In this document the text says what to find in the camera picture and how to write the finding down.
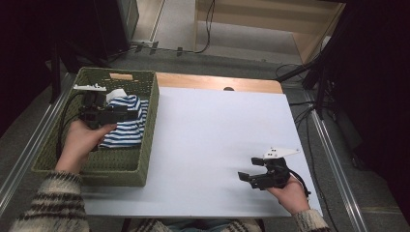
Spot black hanging cable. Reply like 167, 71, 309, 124
193, 0, 217, 55

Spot metal floor rail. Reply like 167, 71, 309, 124
304, 91, 369, 232
0, 72, 77, 216

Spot blue white striped shirt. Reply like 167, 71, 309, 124
99, 88, 150, 149

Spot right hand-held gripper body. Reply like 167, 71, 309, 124
249, 147, 301, 190

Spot black stand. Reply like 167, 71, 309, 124
275, 38, 333, 121

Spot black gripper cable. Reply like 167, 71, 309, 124
288, 168, 312, 198
55, 92, 86, 160

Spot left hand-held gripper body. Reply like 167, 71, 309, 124
73, 82, 130, 130

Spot white table cover sheet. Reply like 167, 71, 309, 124
80, 86, 323, 218

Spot black floor cables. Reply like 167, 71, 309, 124
288, 100, 325, 136

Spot black cabinet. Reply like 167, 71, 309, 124
92, 0, 140, 62

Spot light wooden shelf unit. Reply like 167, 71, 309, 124
192, 0, 346, 64

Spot person's left hand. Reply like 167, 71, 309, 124
54, 119, 118, 175

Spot green woven basket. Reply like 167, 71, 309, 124
31, 66, 161, 188

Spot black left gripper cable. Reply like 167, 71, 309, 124
55, 92, 86, 160

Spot person's right hand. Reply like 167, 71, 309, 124
266, 175, 310, 217

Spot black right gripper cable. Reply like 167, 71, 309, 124
288, 168, 312, 198

